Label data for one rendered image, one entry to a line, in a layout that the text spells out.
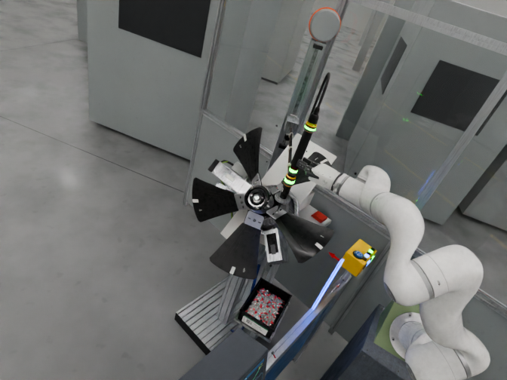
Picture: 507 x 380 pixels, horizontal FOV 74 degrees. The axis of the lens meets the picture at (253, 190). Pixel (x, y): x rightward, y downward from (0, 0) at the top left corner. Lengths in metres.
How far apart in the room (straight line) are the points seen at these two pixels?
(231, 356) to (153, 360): 1.39
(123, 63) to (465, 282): 3.54
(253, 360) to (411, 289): 0.43
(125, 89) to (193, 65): 0.87
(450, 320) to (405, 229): 0.27
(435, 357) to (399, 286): 0.37
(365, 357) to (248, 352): 0.70
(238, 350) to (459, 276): 0.57
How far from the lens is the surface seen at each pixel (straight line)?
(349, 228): 2.20
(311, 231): 1.47
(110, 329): 2.42
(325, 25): 1.91
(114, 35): 3.87
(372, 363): 1.58
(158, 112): 3.81
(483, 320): 2.22
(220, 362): 0.95
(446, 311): 1.02
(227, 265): 1.52
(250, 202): 1.50
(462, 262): 0.93
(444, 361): 1.22
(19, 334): 2.49
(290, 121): 1.93
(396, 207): 0.91
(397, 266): 0.89
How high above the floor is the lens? 2.08
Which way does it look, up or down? 34 degrees down
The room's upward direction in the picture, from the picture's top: 18 degrees clockwise
